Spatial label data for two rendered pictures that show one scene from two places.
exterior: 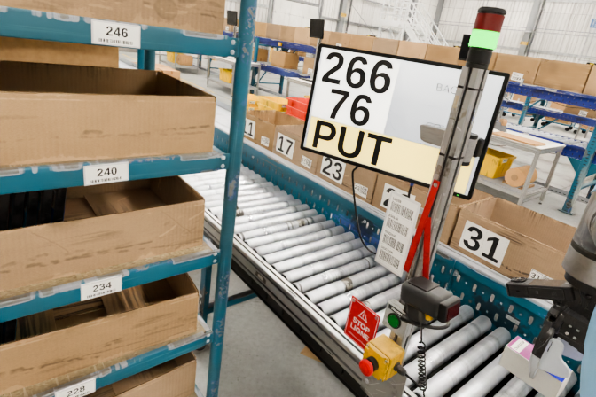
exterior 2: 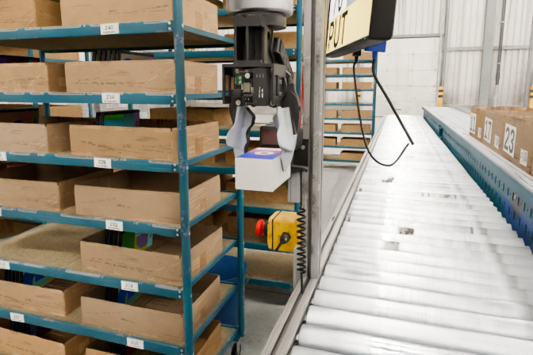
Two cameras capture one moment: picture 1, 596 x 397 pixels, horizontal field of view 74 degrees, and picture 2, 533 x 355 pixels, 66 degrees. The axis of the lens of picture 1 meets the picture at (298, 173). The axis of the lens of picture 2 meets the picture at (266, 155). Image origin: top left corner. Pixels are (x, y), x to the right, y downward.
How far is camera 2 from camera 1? 1.13 m
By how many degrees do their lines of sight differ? 58
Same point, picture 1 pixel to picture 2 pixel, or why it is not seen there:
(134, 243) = (135, 82)
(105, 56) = (287, 42)
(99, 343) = (120, 143)
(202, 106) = not seen: outside the picture
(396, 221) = not seen: hidden behind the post
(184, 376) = (172, 202)
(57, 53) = not seen: hidden behind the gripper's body
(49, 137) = (97, 14)
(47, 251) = (99, 76)
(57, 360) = (104, 145)
